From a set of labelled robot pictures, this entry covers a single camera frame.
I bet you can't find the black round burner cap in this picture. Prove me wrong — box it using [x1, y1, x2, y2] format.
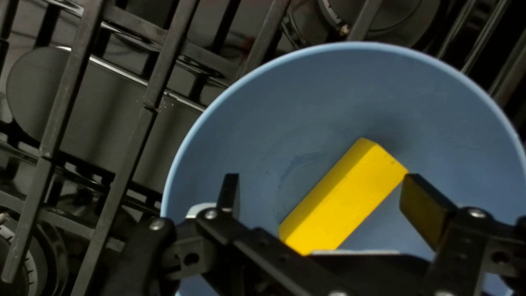
[316, 0, 442, 49]

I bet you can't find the blue bowl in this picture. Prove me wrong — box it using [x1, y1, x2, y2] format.
[159, 39, 526, 296]

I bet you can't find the black stainless gas stove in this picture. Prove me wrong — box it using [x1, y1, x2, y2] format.
[0, 0, 526, 296]

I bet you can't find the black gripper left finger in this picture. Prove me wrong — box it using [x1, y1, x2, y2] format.
[196, 173, 353, 296]

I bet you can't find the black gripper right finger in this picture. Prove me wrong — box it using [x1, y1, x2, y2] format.
[399, 173, 496, 296]

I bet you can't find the yellow block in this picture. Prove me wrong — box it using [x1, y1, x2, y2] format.
[276, 136, 411, 258]

